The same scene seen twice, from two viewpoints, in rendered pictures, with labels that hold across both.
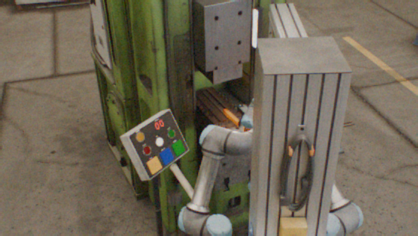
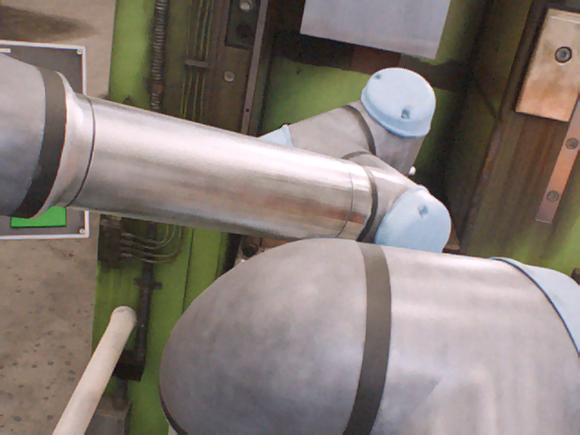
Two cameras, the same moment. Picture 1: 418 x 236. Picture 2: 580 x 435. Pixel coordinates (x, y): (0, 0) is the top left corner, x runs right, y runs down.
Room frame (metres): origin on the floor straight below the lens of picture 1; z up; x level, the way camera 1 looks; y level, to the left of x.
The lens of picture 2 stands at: (1.52, -0.54, 1.50)
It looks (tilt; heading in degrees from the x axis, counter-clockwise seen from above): 27 degrees down; 25
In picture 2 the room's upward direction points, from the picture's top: 11 degrees clockwise
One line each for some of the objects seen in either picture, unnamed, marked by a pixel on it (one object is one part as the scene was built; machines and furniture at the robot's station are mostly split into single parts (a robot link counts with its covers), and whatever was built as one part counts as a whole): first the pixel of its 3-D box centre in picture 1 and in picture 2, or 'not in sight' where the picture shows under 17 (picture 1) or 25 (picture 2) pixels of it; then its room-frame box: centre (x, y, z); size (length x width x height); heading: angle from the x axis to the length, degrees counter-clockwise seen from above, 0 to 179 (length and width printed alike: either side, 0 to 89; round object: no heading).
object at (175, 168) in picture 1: (187, 187); (89, 391); (2.29, 0.13, 0.62); 0.44 x 0.05 x 0.05; 25
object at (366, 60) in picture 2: not in sight; (374, 33); (2.75, -0.06, 1.24); 0.30 x 0.07 x 0.06; 25
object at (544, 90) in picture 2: not in sight; (557, 65); (2.77, -0.38, 1.27); 0.09 x 0.02 x 0.17; 115
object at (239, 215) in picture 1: (220, 184); not in sight; (2.74, -0.10, 0.23); 0.55 x 0.37 x 0.47; 25
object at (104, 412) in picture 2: (175, 197); (107, 420); (2.47, 0.23, 0.36); 0.09 x 0.07 x 0.12; 115
